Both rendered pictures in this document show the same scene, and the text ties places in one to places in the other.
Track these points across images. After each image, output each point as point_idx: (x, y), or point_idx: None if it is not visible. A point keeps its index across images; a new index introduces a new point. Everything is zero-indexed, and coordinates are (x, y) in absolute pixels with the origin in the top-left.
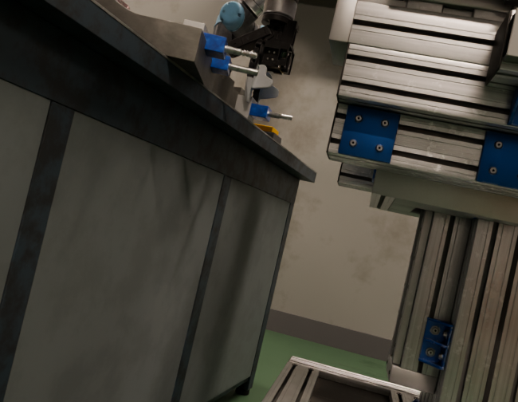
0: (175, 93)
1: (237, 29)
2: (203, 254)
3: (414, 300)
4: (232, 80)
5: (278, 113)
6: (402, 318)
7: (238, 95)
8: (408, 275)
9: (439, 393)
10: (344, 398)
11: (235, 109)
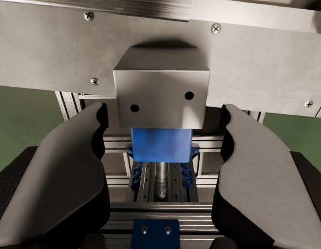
0: None
1: None
2: None
3: (142, 178)
4: (136, 16)
5: (156, 174)
6: (145, 166)
7: (113, 72)
8: (173, 186)
9: (135, 162)
10: (208, 111)
11: (17, 87)
